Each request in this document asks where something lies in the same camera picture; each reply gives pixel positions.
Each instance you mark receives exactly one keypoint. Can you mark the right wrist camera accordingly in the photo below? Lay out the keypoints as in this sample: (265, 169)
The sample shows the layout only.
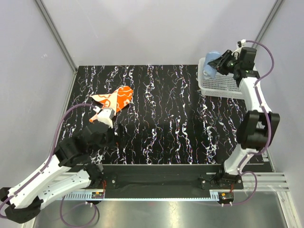
(240, 45)

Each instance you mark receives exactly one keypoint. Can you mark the aluminium rail frame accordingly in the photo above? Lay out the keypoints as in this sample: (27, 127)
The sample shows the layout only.
(199, 191)

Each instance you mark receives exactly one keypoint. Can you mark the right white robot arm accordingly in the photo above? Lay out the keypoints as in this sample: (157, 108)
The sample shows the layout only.
(255, 133)

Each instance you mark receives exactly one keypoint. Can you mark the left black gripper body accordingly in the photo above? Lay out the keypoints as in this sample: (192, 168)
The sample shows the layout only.
(111, 140)

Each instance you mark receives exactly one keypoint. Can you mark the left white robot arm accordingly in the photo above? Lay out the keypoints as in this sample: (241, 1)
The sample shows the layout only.
(68, 169)

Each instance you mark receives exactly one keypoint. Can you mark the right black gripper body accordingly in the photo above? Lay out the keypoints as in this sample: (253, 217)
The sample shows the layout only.
(229, 64)

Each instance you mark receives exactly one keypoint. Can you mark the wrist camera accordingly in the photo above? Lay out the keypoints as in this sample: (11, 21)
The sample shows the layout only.
(105, 115)
(240, 45)

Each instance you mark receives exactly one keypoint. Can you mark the white plastic basket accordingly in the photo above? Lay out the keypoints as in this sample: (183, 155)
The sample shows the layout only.
(219, 86)

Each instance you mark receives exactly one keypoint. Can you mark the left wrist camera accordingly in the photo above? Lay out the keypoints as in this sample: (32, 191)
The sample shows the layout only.
(105, 115)

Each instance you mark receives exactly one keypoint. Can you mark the orange white patterned towel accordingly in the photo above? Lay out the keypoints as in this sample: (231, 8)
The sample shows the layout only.
(117, 100)

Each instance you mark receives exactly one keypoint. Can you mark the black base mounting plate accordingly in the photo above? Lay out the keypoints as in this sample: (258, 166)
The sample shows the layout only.
(196, 175)

